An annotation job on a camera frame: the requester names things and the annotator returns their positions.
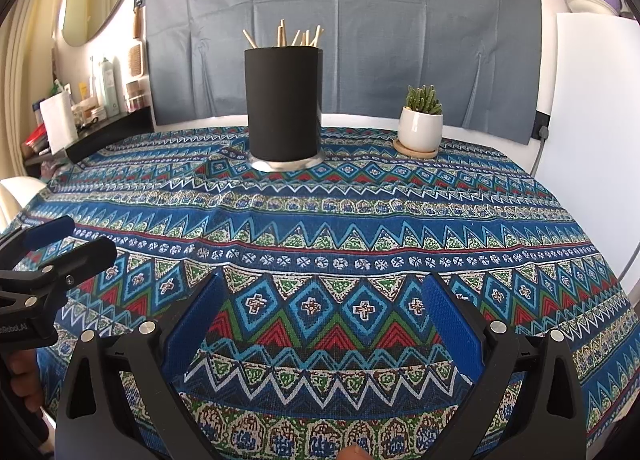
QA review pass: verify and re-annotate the bunch of wooden chopsticks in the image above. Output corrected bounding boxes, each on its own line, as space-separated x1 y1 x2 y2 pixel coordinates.
242 19 325 49

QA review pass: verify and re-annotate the white bowl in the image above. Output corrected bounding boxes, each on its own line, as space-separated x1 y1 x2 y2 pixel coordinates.
566 0 619 15

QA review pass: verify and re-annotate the clear jar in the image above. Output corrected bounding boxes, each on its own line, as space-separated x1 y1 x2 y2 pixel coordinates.
125 81 146 111

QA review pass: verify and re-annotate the white panel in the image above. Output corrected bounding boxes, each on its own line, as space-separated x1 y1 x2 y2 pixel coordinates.
532 12 640 291

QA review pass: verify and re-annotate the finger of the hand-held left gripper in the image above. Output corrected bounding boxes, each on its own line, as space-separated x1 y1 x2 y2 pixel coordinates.
0 215 76 266
0 239 118 302

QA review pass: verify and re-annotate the grey power cable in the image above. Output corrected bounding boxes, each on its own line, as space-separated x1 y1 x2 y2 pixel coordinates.
532 126 550 176

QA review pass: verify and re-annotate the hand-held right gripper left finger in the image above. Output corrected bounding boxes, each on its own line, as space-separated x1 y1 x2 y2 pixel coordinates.
54 267 231 460

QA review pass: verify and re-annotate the small cactus in white pot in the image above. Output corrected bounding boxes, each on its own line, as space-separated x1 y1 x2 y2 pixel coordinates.
398 85 444 151

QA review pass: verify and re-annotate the black shelf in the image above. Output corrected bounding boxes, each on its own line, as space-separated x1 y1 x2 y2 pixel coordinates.
22 108 155 166

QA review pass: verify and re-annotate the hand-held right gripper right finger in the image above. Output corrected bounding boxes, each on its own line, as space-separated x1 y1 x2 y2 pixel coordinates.
421 270 587 460

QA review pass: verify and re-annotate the grey spray bottle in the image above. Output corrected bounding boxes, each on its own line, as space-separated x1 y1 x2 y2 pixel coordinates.
98 58 118 118

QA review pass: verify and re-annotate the cream curtain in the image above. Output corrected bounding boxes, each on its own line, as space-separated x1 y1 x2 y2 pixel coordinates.
0 0 63 181

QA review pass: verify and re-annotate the black cylindrical utensil holder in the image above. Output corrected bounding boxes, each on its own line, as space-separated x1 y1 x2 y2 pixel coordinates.
244 45 324 172

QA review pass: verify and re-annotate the white rounded object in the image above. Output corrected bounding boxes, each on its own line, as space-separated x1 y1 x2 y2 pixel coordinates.
0 177 48 231

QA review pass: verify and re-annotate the wooden hair brush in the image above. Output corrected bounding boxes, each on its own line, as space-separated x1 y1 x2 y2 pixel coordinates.
127 40 145 76

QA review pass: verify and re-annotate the grey backdrop cloth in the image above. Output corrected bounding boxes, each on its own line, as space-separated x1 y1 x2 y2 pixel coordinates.
144 0 543 145

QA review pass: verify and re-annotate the round wooden coaster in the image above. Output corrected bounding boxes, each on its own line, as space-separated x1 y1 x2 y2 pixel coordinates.
392 137 438 159

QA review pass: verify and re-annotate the person's left hand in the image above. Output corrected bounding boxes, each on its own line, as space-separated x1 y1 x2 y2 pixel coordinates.
0 347 46 408

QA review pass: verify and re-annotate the blue patterned tablecloth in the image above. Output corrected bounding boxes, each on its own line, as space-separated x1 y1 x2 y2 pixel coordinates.
0 125 640 460

